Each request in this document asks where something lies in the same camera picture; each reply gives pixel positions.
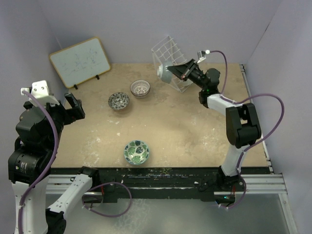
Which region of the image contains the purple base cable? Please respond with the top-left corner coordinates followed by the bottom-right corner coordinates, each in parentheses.
top-left (215, 179), bottom-right (247, 212)
top-left (81, 182), bottom-right (133, 217)

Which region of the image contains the red rimmed dotted bowl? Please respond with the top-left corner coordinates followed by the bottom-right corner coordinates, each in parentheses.
top-left (157, 61), bottom-right (173, 84)

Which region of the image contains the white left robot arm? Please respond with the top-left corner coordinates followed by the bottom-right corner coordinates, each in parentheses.
top-left (8, 93), bottom-right (100, 234)

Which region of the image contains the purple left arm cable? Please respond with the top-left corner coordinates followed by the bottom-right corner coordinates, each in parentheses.
top-left (18, 90), bottom-right (60, 234)

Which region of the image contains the grey leaf pattern bowl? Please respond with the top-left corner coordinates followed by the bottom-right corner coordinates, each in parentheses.
top-left (108, 92), bottom-right (130, 111)

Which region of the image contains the white wire dish rack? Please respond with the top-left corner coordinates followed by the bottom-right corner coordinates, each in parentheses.
top-left (151, 36), bottom-right (192, 93)

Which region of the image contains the white lattice pattern bowl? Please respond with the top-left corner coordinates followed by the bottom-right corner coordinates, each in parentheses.
top-left (130, 79), bottom-right (151, 98)

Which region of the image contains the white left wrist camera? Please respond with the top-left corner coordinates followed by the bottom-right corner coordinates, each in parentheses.
top-left (20, 80), bottom-right (60, 110)

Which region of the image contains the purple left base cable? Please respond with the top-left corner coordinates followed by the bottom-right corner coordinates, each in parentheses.
top-left (81, 182), bottom-right (133, 217)

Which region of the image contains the wood framed whiteboard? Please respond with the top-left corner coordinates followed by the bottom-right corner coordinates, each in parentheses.
top-left (49, 37), bottom-right (111, 88)

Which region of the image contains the black aluminium mounting rail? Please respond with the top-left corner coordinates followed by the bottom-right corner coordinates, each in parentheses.
top-left (43, 166), bottom-right (289, 204)

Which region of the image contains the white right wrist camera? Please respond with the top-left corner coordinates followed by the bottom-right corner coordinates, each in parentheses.
top-left (197, 50), bottom-right (211, 63)

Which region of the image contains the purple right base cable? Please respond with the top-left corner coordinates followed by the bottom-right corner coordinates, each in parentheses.
top-left (215, 179), bottom-right (247, 212)

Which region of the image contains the green leaf pattern bowl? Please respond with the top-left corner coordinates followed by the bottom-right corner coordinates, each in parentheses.
top-left (123, 140), bottom-right (150, 165)

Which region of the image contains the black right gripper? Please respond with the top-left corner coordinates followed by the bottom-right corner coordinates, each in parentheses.
top-left (168, 59), bottom-right (207, 90)

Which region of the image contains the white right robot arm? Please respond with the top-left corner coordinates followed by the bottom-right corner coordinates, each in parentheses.
top-left (158, 59), bottom-right (261, 191)

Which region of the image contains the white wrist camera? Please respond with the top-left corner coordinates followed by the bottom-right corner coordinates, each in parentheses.
top-left (197, 50), bottom-right (211, 63)
top-left (20, 80), bottom-right (60, 110)

